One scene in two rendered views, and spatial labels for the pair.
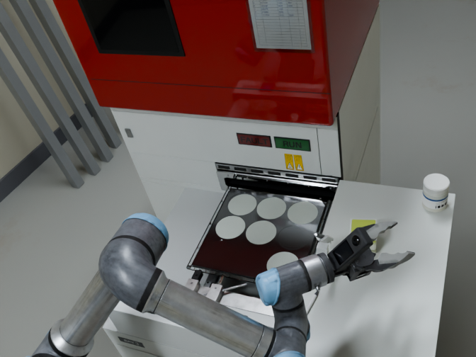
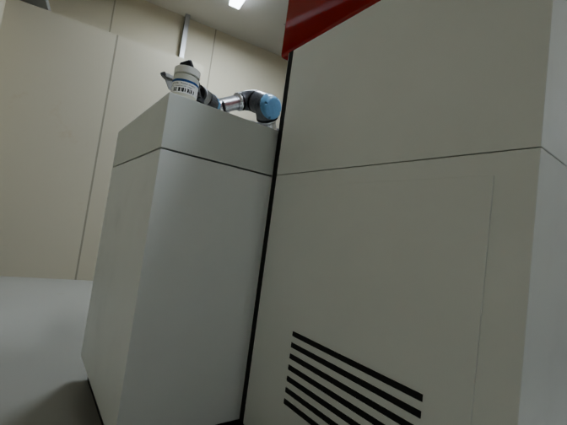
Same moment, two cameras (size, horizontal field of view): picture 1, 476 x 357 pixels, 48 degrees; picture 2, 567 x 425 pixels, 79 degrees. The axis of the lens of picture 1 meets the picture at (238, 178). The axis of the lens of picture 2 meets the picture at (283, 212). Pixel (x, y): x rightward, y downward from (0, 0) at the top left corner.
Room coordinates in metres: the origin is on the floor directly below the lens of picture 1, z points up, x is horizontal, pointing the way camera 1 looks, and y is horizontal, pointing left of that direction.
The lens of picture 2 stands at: (1.67, -1.28, 0.64)
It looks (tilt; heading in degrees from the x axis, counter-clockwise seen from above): 4 degrees up; 113
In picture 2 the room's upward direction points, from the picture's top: 8 degrees clockwise
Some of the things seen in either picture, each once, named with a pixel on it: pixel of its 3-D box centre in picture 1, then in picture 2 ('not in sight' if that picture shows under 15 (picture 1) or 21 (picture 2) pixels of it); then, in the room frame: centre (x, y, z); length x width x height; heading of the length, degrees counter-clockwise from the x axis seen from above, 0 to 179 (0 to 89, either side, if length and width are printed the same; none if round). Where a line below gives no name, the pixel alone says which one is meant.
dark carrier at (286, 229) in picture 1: (261, 232); not in sight; (1.13, -0.03, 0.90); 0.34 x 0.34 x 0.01; 59
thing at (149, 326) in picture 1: (198, 326); not in sight; (0.85, 0.21, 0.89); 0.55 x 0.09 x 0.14; 59
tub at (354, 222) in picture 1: (363, 236); not in sight; (0.94, -0.30, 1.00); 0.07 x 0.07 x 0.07; 68
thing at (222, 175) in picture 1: (276, 187); not in sight; (1.32, -0.12, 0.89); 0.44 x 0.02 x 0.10; 59
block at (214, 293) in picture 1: (213, 297); not in sight; (0.94, 0.16, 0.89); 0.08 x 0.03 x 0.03; 149
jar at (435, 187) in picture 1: (435, 193); (185, 87); (1.02, -0.55, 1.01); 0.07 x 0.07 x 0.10
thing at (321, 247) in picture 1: (324, 245); not in sight; (0.91, -0.18, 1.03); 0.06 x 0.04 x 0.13; 149
